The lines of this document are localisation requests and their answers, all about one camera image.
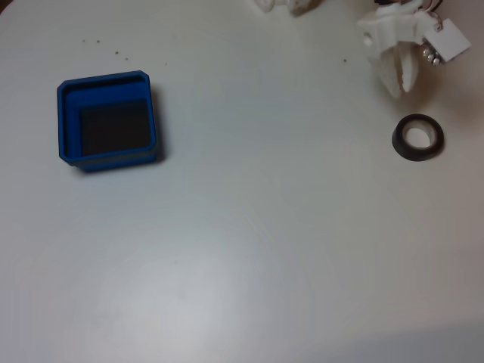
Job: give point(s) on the dark grey box liner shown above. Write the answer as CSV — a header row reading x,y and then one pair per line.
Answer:
x,y
113,128

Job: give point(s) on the black tape roll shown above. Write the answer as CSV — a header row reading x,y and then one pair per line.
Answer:
x,y
416,156

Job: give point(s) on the white camera box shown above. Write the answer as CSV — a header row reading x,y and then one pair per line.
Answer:
x,y
450,41

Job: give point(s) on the blue plastic box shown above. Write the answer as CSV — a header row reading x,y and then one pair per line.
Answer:
x,y
68,125

